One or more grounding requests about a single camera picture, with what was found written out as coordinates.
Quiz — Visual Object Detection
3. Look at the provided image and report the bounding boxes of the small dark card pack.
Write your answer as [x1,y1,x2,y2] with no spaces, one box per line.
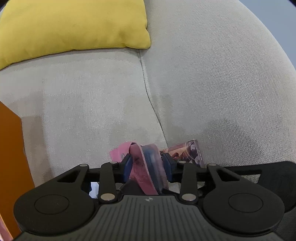
[160,139,205,168]

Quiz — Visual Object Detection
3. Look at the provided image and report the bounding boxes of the pink card holder wallet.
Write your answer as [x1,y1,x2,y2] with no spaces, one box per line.
[109,142,169,195]

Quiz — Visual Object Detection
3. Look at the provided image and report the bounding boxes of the orange cardboard storage box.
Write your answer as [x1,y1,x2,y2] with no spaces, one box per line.
[1,103,35,240]

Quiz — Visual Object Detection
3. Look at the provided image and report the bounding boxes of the beige fabric sofa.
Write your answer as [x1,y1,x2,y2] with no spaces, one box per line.
[1,1,295,185]

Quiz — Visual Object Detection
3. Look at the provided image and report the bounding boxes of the yellow cushion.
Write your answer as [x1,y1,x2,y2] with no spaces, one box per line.
[1,1,151,68]

